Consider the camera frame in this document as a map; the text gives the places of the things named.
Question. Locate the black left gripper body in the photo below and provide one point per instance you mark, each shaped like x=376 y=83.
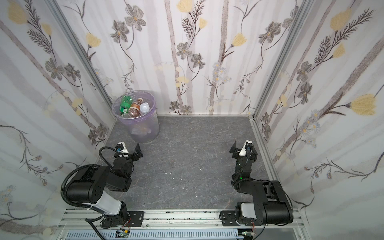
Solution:
x=132 y=154

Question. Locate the brown Nescafe bottle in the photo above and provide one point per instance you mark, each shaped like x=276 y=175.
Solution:
x=134 y=110

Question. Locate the green soda bottle yellow cap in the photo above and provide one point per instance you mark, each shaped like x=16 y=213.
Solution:
x=125 y=104

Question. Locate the white bottle red cap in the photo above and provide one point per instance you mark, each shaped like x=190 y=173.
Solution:
x=144 y=108

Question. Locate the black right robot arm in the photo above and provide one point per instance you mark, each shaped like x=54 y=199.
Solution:
x=270 y=204

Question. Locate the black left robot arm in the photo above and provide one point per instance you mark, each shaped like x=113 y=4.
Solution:
x=85 y=187

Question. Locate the purple lined mesh trash bin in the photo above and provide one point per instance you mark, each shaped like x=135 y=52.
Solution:
x=145 y=128

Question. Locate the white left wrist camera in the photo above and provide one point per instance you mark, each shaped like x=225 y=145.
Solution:
x=121 y=148

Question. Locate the white cable duct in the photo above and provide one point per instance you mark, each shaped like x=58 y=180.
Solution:
x=189 y=234

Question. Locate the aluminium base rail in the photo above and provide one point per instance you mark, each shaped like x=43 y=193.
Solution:
x=171 y=219

